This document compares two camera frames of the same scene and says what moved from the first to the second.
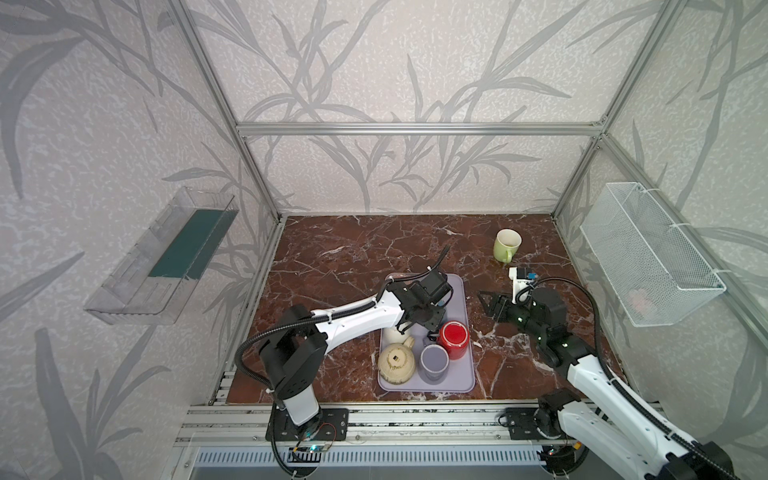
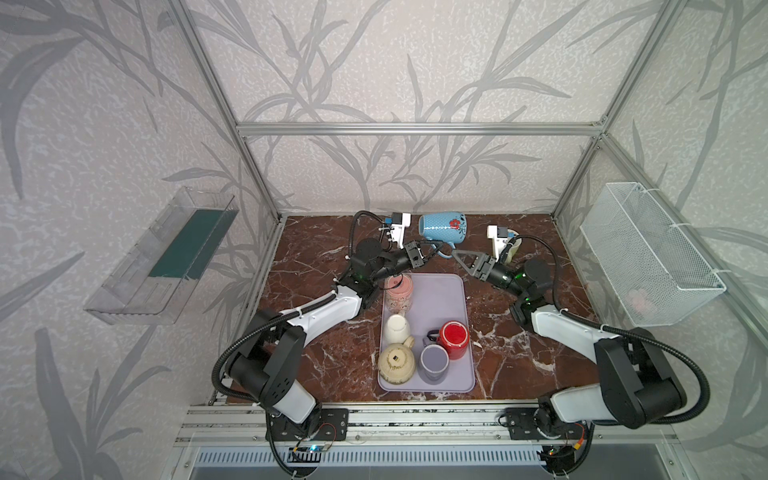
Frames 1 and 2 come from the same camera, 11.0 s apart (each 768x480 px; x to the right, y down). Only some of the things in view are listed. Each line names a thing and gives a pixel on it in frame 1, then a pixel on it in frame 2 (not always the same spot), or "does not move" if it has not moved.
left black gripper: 430,318 → 414,257
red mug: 454,336 does not move
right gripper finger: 490,299 → 475,260
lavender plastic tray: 459,376 does not move
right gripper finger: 496,310 → 477,264
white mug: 391,336 does not move
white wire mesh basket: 657,273 does not move
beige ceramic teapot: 397,362 does not move
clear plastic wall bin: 150,283 does not move
